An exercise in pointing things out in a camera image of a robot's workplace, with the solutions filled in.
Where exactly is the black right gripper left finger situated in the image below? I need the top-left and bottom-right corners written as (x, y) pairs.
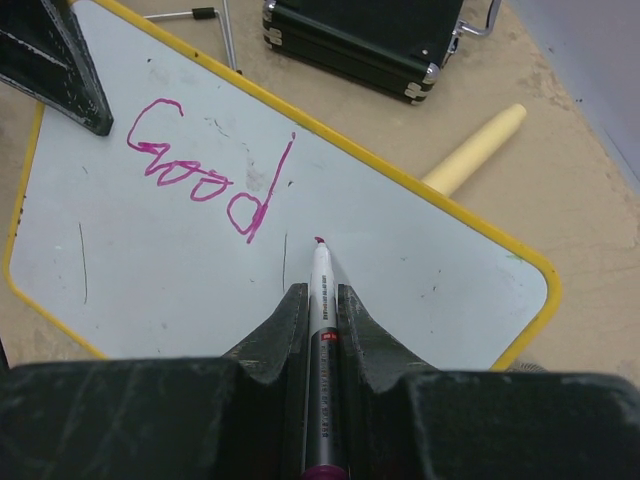
top-left (1, 283), bottom-right (308, 479)

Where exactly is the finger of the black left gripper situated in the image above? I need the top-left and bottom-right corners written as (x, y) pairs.
top-left (1, 0), bottom-right (114, 136)

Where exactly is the yellow framed whiteboard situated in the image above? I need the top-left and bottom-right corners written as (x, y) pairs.
top-left (3, 1), bottom-right (562, 370)

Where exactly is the white marker pen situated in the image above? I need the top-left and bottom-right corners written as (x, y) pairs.
top-left (301, 237), bottom-right (348, 479)

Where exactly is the black hard case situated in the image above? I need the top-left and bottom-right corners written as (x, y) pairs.
top-left (262, 0), bottom-right (501, 105)

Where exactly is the whiteboard metal stand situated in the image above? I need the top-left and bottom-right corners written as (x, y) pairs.
top-left (143, 0), bottom-right (244, 74)

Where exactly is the red glitter toy microphone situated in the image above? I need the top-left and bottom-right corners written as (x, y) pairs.
top-left (507, 360), bottom-right (546, 373)

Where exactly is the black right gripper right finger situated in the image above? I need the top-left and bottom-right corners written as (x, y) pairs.
top-left (338, 285), bottom-right (639, 479)

